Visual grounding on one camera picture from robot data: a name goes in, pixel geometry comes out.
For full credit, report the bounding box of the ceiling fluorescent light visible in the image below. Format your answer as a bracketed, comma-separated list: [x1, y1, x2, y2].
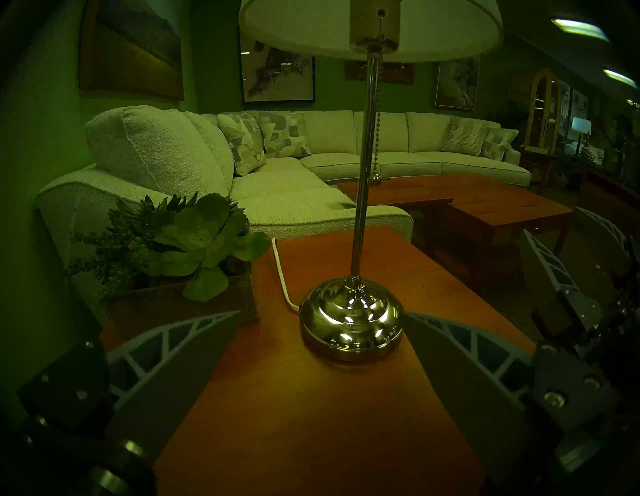
[602, 68, 639, 90]
[550, 17, 611, 44]

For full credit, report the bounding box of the wooden sideboard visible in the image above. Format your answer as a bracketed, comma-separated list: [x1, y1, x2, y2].
[580, 165, 640, 236]

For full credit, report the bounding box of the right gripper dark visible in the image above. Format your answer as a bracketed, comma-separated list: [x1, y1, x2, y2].
[520, 207, 640, 381]

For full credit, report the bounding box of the small background table lamp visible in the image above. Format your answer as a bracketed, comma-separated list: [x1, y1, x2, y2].
[570, 117, 594, 157]

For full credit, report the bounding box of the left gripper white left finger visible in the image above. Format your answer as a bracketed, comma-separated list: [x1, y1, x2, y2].
[20, 311, 243, 463]

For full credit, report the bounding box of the patchwork patterned throw pillow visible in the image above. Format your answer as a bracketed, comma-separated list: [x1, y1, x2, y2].
[217, 112, 267, 177]
[480, 127, 520, 162]
[257, 111, 312, 159]

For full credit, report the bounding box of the chrome table lamp white shade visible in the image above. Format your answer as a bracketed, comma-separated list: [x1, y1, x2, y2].
[239, 0, 505, 363]

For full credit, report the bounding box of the small dark wall picture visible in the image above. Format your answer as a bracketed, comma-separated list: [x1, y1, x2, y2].
[345, 60, 416, 85]

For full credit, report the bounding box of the white lamp power cord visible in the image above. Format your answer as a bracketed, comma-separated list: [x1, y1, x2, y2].
[271, 237, 301, 312]

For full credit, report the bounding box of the large landscape painting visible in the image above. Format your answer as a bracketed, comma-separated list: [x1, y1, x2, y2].
[79, 0, 186, 101]

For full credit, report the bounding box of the metal bead pull chain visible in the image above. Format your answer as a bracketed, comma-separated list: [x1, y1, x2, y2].
[369, 7, 389, 185]

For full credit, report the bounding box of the arched wooden cabinet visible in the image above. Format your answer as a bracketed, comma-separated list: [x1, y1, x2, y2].
[525, 68, 564, 156]

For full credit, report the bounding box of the striped throw pillow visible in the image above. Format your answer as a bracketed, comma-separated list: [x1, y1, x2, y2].
[441, 117, 490, 157]

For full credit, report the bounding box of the cream sectional sofa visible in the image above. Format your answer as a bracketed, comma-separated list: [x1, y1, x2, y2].
[34, 105, 532, 301]

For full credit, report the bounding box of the black framed bird picture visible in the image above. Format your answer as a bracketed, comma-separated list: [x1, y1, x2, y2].
[240, 30, 316, 103]

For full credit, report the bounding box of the framed tree picture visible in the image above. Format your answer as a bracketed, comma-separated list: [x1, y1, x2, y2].
[434, 56, 481, 111]

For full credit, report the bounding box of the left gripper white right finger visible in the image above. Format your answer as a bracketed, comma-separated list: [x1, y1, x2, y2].
[402, 312, 618, 481]

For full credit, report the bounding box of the glass planter with succulents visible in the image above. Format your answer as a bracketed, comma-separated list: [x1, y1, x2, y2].
[65, 192, 272, 341]

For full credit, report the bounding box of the wooden end table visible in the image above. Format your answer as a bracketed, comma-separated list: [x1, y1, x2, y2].
[100, 225, 537, 496]

